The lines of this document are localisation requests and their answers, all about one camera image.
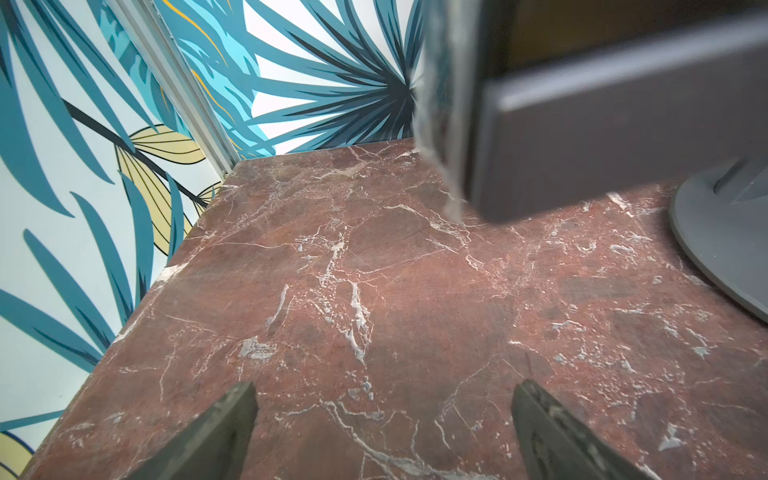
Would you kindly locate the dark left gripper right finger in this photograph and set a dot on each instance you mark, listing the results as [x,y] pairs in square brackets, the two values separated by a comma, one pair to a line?
[556,445]

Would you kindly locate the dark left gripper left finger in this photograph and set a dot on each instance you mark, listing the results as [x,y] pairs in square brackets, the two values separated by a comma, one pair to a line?
[213,446]

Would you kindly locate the grey round monitor stand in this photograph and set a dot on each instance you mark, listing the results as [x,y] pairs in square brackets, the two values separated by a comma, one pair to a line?
[719,219]

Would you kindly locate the black computer monitor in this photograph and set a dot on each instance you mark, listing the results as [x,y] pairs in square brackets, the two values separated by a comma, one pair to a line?
[527,106]

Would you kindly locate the aluminium left corner post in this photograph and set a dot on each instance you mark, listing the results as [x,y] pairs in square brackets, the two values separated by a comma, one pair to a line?
[154,41]

